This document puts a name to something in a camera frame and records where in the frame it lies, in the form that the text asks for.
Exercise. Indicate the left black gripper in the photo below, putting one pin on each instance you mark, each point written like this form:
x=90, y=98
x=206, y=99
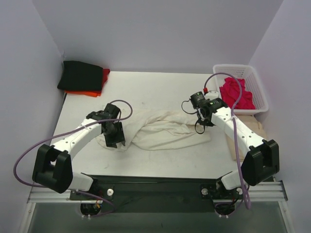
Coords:
x=114, y=135

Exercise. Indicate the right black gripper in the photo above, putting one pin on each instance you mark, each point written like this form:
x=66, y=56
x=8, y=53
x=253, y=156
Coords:
x=202, y=120

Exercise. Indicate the cream white t-shirt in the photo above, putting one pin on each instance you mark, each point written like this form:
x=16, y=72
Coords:
x=160, y=130

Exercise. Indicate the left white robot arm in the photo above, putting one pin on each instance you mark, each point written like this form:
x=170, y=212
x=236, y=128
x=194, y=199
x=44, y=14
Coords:
x=53, y=164

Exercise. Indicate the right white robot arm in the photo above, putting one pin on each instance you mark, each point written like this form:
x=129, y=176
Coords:
x=261, y=157

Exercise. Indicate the magenta crumpled t-shirt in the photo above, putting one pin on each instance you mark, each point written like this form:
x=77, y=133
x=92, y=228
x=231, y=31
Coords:
x=239, y=93

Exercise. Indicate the orange folded t-shirt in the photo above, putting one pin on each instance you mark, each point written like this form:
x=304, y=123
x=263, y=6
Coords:
x=86, y=93

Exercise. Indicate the beige folded cloth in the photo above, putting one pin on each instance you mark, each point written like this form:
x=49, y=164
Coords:
x=251, y=123

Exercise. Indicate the white plastic basket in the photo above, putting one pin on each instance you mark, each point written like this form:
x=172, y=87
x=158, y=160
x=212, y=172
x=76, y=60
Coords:
x=253, y=98

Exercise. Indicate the red folded t-shirt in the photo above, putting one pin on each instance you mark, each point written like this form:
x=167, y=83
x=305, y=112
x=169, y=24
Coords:
x=106, y=72

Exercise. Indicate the black folded t-shirt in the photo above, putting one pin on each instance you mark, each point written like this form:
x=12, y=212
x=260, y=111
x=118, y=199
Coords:
x=80, y=76

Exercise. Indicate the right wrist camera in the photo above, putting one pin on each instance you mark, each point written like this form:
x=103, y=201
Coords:
x=210, y=94

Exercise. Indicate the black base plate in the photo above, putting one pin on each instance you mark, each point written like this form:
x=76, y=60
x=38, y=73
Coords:
x=107, y=191

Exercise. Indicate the aluminium mounting rail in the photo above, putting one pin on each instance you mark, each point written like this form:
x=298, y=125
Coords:
x=265, y=191

